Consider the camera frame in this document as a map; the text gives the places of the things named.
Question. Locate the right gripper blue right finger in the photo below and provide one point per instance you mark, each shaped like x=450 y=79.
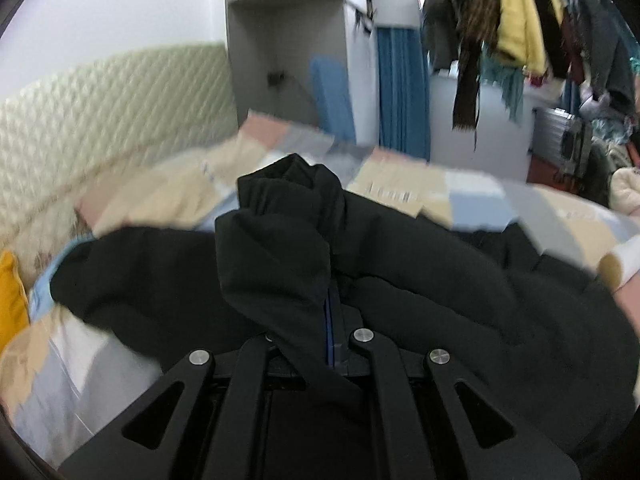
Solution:
x=344 y=321

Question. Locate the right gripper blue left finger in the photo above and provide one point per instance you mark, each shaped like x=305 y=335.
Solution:
x=329 y=332

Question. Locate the large black jacket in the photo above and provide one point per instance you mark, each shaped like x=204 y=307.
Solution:
x=545 y=337

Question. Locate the blue window curtain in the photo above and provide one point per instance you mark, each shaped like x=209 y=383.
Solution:
x=404 y=92

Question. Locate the blue folded board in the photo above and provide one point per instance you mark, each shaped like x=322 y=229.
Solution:
x=330 y=88

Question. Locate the grey ribbed suitcase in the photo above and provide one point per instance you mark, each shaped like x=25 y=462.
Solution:
x=561 y=139

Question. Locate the patchwork checked quilt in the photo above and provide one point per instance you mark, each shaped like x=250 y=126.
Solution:
x=63 y=379

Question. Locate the white cylindrical bolster pillow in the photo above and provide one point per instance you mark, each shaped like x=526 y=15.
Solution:
x=618 y=266

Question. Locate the light blue sheet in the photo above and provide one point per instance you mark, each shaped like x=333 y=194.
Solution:
x=40 y=300

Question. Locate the teal hanging scarf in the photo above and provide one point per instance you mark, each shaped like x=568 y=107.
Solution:
x=510 y=81

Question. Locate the cream fluffy blanket pile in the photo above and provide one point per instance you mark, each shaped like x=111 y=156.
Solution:
x=625 y=191

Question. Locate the yellow cartoon pillow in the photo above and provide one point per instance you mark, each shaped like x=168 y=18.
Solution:
x=13 y=300

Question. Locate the dark grey hanging coat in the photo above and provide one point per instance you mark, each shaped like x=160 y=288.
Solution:
x=441 y=36

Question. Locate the cream quilted headboard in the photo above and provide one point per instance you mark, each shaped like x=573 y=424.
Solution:
x=66 y=132

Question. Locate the yellow hanging jacket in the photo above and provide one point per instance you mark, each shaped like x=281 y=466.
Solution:
x=520 y=41

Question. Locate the brown plaid hanging coat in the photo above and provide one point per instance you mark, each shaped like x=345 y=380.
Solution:
x=477 y=28

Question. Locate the dark denim hanging jacket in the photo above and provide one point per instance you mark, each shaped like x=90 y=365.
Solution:
x=606 y=54

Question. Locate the grey wall cabinet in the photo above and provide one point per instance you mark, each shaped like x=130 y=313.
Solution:
x=271 y=43

